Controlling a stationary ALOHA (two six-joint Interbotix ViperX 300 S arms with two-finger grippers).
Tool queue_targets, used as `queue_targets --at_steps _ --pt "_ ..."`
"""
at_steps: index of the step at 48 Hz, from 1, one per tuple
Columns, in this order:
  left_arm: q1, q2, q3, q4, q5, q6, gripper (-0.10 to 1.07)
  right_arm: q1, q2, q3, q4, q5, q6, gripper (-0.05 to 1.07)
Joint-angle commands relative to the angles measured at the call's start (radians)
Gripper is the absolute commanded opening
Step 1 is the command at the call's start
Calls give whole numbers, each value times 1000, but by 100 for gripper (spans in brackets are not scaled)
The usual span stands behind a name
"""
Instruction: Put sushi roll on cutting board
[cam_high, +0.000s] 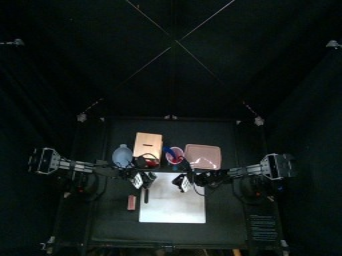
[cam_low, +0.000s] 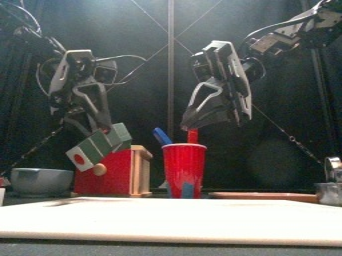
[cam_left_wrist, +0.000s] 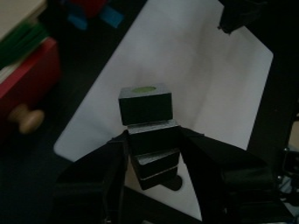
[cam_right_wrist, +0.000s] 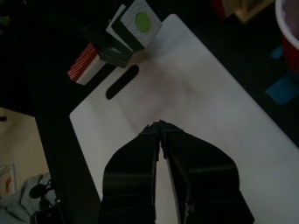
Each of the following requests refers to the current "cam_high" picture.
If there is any pink square plate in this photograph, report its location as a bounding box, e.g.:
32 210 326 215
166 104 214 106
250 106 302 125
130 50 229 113
183 143 224 171

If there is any white text label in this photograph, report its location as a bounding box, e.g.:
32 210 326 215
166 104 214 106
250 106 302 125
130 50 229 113
249 214 278 246

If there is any red front wooden drawer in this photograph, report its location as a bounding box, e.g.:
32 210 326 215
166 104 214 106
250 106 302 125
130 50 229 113
143 159 162 169

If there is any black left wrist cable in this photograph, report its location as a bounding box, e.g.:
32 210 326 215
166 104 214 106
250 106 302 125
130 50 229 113
138 152 162 168

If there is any thin metal brace wire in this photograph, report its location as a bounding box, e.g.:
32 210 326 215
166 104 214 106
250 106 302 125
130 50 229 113
82 0 237 117
125 0 261 120

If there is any red plastic cup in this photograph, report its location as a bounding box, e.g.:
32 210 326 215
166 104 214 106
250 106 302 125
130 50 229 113
165 146 186 166

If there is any light wooden box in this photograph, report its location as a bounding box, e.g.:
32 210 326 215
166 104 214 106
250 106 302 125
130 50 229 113
133 132 165 161

